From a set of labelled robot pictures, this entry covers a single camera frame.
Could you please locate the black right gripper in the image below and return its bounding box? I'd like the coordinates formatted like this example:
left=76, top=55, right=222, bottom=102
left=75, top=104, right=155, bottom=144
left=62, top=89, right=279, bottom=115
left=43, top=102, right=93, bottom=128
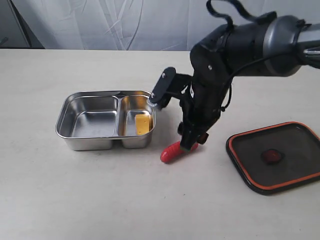
left=180, top=43, right=234, bottom=152

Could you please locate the red toy sausage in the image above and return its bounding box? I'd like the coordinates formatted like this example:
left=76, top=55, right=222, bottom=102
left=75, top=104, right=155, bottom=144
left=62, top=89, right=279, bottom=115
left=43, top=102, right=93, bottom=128
left=160, top=141, right=199, bottom=164

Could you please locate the yellow toy cheese wedge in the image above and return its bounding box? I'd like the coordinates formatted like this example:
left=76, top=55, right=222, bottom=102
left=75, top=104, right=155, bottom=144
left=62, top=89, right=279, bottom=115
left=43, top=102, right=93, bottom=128
left=135, top=114, right=150, bottom=136

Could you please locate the dark transparent lunch box lid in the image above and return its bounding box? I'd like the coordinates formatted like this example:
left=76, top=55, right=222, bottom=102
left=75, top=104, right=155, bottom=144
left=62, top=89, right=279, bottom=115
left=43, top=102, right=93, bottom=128
left=225, top=121, right=320, bottom=196

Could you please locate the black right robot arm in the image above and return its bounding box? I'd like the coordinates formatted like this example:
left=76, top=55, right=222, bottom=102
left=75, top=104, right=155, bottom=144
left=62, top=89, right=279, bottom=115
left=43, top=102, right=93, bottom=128
left=178, top=15, right=320, bottom=150

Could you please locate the steel two-compartment lunch box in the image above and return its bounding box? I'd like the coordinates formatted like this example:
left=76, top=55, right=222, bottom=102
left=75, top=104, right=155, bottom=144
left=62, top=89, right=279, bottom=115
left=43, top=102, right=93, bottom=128
left=55, top=90, right=156, bottom=151

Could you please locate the grey backdrop curtain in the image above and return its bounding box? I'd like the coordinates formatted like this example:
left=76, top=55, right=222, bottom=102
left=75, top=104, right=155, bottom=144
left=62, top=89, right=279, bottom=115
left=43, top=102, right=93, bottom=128
left=0, top=0, right=320, bottom=52

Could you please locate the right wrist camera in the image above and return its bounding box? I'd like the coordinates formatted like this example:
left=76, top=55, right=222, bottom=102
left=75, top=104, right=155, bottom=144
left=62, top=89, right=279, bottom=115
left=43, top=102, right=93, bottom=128
left=147, top=67, right=192, bottom=110

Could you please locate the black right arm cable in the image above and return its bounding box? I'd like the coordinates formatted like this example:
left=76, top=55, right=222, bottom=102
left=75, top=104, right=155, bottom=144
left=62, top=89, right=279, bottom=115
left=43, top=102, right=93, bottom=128
left=206, top=0, right=278, bottom=113

